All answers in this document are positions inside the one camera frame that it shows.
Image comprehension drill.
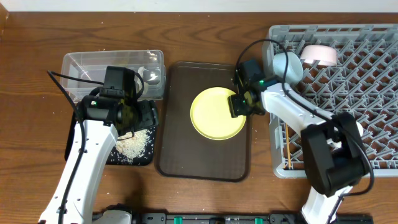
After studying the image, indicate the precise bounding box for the pile of rice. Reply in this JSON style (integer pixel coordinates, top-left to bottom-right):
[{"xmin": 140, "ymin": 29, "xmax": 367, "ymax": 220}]
[{"xmin": 107, "ymin": 128, "xmax": 156, "ymax": 166}]

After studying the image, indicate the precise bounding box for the white tissue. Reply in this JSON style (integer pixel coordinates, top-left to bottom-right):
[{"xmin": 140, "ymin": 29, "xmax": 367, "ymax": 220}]
[{"xmin": 137, "ymin": 67, "xmax": 149, "ymax": 96}]

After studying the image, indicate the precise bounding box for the yellow plate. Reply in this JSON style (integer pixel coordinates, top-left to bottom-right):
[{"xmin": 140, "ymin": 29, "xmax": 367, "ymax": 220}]
[{"xmin": 190, "ymin": 87, "xmax": 246, "ymax": 141}]

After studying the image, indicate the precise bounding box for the wooden chopstick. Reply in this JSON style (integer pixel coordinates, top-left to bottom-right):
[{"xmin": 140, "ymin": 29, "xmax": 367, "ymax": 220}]
[
  {"xmin": 286, "ymin": 137, "xmax": 292, "ymax": 169},
  {"xmin": 285, "ymin": 123, "xmax": 291, "ymax": 169}
]

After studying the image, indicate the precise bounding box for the blue bowl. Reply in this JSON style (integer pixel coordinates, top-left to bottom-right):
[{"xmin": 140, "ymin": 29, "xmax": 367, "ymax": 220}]
[{"xmin": 272, "ymin": 51, "xmax": 303, "ymax": 85}]

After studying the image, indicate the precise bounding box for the pink bowl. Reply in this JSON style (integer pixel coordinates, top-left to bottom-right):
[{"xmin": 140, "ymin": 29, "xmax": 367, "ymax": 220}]
[{"xmin": 300, "ymin": 45, "xmax": 338, "ymax": 66}]

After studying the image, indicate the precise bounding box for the pale green cup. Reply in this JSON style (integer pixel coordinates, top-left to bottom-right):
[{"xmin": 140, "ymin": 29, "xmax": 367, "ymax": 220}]
[{"xmin": 356, "ymin": 122, "xmax": 364, "ymax": 137}]

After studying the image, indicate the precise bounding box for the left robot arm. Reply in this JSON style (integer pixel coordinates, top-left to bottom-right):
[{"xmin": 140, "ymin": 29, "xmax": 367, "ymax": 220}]
[{"xmin": 39, "ymin": 66, "xmax": 159, "ymax": 223}]

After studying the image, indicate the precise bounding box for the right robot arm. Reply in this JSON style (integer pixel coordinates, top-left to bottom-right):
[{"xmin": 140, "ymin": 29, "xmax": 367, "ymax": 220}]
[{"xmin": 228, "ymin": 59, "xmax": 373, "ymax": 223}]

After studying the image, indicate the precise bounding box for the grey dishwasher rack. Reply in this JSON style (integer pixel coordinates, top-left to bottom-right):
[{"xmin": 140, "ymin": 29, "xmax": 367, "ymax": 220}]
[{"xmin": 262, "ymin": 24, "xmax": 397, "ymax": 177}]

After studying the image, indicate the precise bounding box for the black plastic tray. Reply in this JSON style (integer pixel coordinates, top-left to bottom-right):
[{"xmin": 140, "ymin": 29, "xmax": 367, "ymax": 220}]
[{"xmin": 65, "ymin": 108, "xmax": 155, "ymax": 169}]

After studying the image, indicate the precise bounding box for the dark brown serving tray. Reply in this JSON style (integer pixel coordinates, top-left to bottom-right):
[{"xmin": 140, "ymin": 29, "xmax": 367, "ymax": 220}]
[{"xmin": 155, "ymin": 62, "xmax": 251, "ymax": 182}]

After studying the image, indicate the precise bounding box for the clear plastic bin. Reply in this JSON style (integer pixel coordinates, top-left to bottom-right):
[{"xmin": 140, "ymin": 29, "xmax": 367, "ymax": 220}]
[{"xmin": 61, "ymin": 50, "xmax": 166, "ymax": 100}]

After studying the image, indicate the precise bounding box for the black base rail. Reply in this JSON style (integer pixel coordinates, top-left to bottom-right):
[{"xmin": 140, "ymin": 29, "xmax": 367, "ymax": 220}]
[{"xmin": 93, "ymin": 203, "xmax": 374, "ymax": 224}]

